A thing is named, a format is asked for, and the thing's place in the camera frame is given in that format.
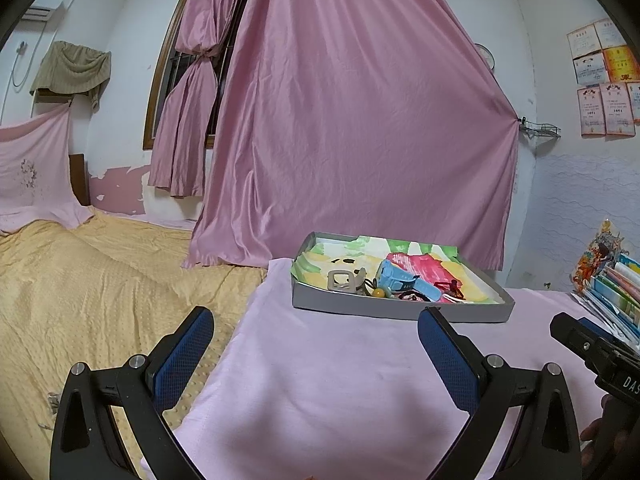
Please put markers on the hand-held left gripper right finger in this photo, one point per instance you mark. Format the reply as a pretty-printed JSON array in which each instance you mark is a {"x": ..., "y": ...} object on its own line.
[{"x": 447, "y": 360}]

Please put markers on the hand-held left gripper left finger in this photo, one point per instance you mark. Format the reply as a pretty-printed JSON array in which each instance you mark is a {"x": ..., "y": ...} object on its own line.
[{"x": 185, "y": 360}]

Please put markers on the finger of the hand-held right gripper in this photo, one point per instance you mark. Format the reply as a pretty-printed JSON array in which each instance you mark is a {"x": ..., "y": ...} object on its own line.
[{"x": 600, "y": 355}]

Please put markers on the blue smartwatch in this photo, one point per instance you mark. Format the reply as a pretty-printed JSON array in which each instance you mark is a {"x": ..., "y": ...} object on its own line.
[{"x": 400, "y": 277}]

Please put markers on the grey tray with colourful lining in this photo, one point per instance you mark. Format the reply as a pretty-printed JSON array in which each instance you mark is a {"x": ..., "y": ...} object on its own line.
[{"x": 320, "y": 305}]

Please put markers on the person's right hand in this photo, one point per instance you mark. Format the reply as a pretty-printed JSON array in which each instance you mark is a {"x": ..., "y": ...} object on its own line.
[{"x": 592, "y": 435}]

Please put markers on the stack of picture books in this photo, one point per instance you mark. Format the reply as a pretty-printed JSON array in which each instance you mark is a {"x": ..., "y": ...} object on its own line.
[{"x": 615, "y": 285}]

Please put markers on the yellow dotted blanket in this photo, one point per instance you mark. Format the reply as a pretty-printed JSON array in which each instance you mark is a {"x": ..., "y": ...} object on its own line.
[{"x": 100, "y": 280}]

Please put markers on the light pink table cloth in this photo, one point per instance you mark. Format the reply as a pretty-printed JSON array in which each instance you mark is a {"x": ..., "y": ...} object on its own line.
[{"x": 325, "y": 385}]

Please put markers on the grey hair claw clip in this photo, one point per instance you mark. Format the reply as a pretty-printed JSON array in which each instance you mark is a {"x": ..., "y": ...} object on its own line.
[{"x": 342, "y": 280}]

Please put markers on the small grey cloth item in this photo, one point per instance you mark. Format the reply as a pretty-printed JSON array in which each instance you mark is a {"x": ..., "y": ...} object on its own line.
[{"x": 54, "y": 401}]

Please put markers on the brown wooden headboard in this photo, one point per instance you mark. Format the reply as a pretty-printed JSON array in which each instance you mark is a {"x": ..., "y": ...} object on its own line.
[{"x": 79, "y": 180}]

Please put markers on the tied pink curtain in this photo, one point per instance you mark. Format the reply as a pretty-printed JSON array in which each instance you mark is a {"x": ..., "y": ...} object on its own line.
[{"x": 185, "y": 120}]

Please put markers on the large pink curtain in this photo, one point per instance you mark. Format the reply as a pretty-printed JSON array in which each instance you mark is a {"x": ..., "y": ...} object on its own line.
[{"x": 360, "y": 120}]

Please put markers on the olive green towel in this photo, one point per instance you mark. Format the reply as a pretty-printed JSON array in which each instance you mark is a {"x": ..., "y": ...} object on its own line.
[{"x": 70, "y": 70}]

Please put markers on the white air conditioner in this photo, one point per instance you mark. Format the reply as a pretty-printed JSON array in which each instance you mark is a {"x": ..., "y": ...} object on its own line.
[{"x": 40, "y": 14}]

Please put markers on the brown window frame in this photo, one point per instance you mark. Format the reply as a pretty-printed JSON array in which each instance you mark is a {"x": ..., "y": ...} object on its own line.
[{"x": 155, "y": 110}]

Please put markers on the group of wall certificates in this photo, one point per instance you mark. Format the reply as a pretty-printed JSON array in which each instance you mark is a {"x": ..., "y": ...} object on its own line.
[{"x": 607, "y": 85}]

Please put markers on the round wall clock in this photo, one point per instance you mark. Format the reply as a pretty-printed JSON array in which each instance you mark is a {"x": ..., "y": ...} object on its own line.
[{"x": 485, "y": 56}]

